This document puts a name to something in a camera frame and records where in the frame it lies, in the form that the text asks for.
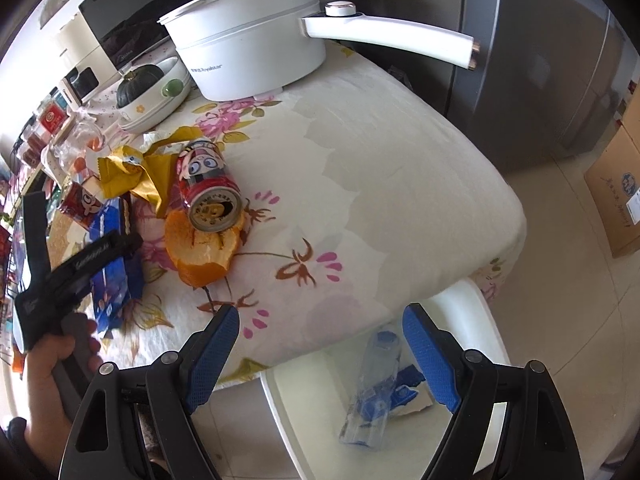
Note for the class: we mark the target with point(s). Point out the red cartoon carton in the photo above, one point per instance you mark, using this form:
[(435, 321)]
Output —
[(80, 205)]

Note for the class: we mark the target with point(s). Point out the torn blue white wrapper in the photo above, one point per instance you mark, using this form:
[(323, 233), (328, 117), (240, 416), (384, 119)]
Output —
[(407, 392)]

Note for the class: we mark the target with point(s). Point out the clear plastic bottle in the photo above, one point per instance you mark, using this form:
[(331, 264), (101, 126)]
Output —
[(372, 390)]

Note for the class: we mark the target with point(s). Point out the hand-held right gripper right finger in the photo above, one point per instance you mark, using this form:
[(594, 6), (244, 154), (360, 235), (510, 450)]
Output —
[(430, 360)]

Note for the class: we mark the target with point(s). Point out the dark green kabocha squash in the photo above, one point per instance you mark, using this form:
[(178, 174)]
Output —
[(137, 87)]

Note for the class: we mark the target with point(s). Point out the cream appliance with black window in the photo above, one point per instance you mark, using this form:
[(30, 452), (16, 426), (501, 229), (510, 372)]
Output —
[(80, 40)]

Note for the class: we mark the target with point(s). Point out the orange peel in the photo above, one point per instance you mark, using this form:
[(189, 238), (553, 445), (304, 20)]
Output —
[(200, 255)]

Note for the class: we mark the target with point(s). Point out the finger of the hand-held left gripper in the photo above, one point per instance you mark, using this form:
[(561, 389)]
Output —
[(36, 235), (125, 246)]

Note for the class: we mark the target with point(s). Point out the person's left hand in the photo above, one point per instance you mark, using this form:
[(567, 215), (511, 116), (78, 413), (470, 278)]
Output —
[(42, 380)]

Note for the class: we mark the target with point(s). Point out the black glass microwave oven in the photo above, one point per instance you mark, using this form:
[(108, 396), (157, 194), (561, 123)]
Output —
[(125, 15)]

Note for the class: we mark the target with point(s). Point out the grey steel refrigerator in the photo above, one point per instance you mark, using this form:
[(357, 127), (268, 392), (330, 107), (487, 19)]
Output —
[(540, 60)]

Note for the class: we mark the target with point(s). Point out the white plate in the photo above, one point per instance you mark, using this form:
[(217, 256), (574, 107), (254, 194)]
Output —
[(150, 119), (145, 128)]

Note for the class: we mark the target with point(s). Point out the blue cookie packet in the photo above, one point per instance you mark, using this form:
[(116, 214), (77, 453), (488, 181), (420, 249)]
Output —
[(112, 290)]

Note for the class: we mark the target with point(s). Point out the glass jar with wooden lid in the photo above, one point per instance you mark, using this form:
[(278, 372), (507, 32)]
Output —
[(70, 145)]

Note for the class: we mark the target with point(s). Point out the white trash bin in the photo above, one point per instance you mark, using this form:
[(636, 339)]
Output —
[(310, 410)]

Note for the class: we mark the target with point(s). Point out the red cartoon drink can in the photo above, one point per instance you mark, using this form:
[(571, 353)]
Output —
[(205, 180)]

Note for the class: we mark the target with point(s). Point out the brown cardboard box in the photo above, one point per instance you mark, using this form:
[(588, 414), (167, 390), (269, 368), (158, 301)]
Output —
[(617, 195)]

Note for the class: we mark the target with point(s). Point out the person's left forearm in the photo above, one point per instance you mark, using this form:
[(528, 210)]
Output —
[(17, 440)]

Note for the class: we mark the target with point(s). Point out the gold foil wrapper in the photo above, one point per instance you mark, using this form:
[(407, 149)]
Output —
[(160, 180)]

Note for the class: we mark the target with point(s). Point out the white electric cooking pot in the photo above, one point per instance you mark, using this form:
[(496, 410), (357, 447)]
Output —
[(250, 45)]

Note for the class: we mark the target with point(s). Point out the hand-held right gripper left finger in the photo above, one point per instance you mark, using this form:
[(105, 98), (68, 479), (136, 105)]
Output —
[(212, 360)]

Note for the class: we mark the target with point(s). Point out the yellow snack wrapper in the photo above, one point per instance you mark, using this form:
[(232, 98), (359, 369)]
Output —
[(117, 175)]

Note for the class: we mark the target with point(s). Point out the small white box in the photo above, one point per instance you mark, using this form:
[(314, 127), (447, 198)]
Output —
[(71, 92)]

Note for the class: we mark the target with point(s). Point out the floral tablecloth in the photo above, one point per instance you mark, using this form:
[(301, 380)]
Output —
[(380, 200)]

